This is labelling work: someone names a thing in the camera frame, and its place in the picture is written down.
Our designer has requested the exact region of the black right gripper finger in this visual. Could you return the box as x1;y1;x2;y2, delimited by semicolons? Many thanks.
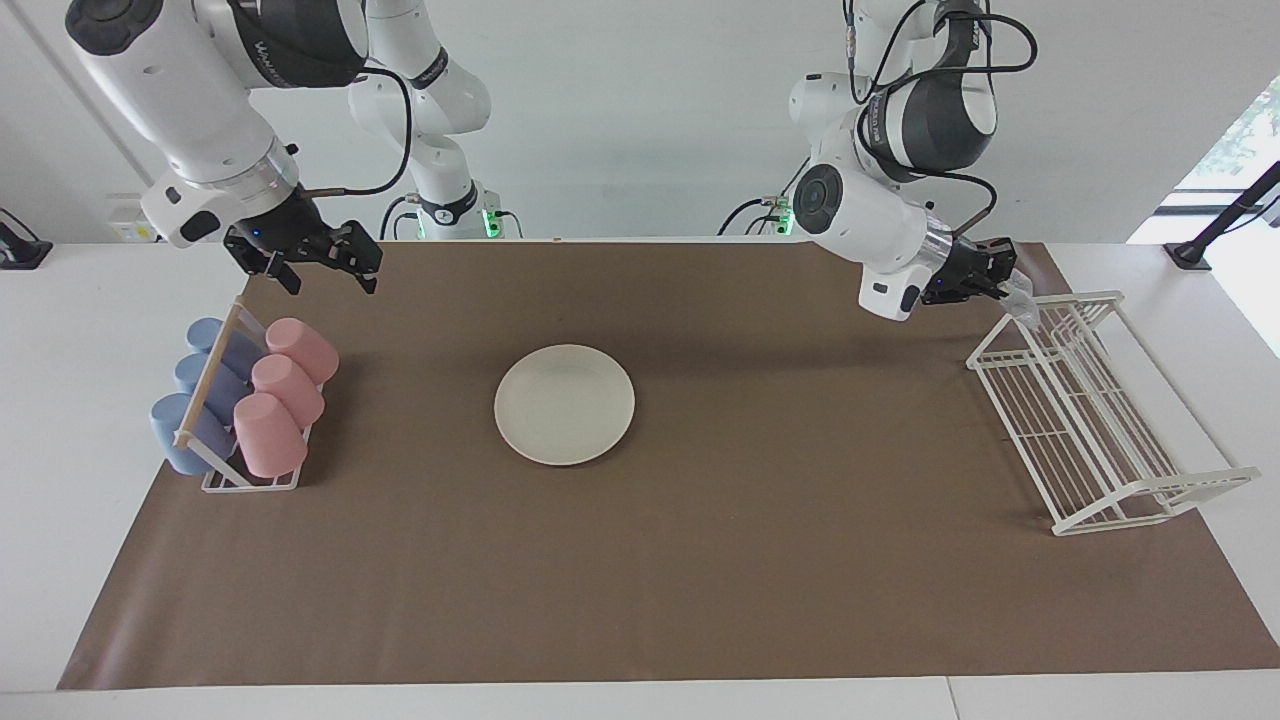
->
224;236;303;296
318;222;384;296

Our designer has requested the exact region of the silver mesh sponge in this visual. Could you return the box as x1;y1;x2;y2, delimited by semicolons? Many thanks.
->
1003;275;1043;331

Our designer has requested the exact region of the cream round plate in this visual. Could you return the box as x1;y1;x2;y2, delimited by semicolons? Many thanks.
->
494;344;637;467

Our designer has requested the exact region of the pink plastic cup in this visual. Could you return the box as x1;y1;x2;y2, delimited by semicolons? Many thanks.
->
233;392;309;479
250;354;326;429
265;318;340;386

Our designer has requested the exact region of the blue plastic cup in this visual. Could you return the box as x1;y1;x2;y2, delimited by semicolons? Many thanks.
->
150;392;236;476
174;352;251;421
186;318;266;376

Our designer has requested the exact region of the cup rack with wooden rod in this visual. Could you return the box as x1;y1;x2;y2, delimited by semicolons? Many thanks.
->
172;296;326;493

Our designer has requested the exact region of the white power strip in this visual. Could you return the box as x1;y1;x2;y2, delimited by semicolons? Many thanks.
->
105;193;166;244

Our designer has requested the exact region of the black table clamp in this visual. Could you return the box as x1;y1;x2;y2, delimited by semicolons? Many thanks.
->
0;205;54;271

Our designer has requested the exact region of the window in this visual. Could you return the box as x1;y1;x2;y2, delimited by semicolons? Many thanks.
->
1125;75;1280;246

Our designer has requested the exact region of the brown table mat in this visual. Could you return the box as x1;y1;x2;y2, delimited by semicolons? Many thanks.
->
57;238;1280;691

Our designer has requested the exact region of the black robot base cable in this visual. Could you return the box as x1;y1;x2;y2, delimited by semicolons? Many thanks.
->
716;192;796;238
378;193;421;242

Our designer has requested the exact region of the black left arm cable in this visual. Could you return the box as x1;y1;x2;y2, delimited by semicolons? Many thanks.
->
843;0;1038;246

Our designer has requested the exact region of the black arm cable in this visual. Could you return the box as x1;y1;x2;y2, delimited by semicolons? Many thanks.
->
300;62;415;198
843;0;1038;246

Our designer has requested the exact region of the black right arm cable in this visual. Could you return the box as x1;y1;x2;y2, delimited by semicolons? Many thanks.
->
300;62;415;198

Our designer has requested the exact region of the white wire dish rack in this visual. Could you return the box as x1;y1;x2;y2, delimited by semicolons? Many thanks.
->
966;290;1263;537

